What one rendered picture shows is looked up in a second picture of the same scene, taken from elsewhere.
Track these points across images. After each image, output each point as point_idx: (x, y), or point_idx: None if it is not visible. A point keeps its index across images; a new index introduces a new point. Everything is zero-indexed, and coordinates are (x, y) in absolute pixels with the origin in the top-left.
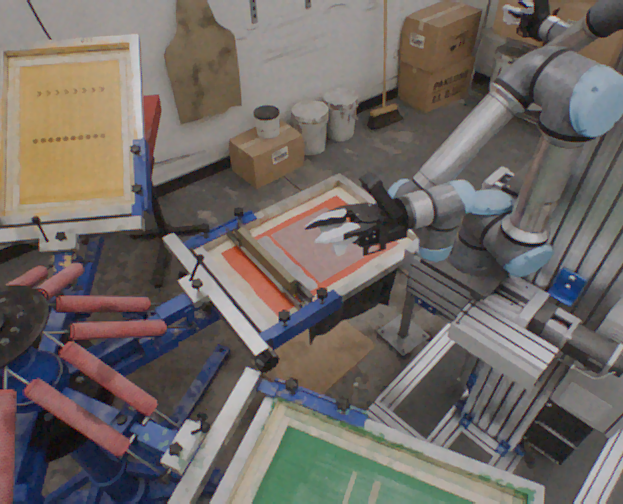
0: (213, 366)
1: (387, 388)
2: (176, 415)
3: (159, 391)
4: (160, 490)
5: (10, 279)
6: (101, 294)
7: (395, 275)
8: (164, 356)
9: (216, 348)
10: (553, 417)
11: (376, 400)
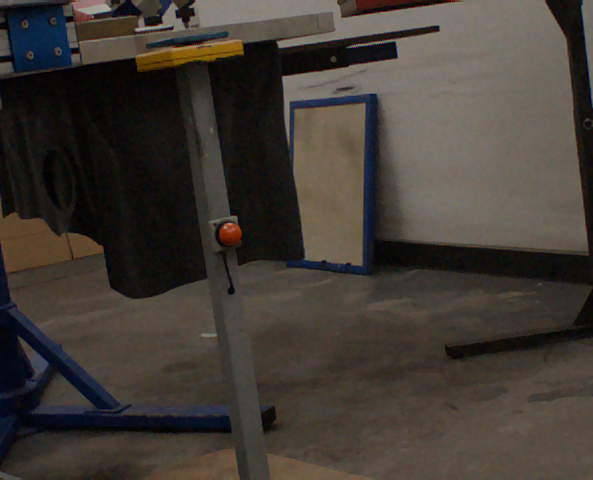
0: (217, 411)
1: (13, 477)
2: (121, 406)
3: (191, 405)
4: None
5: (458, 287)
6: (427, 332)
7: (83, 165)
8: (268, 393)
9: (261, 406)
10: None
11: None
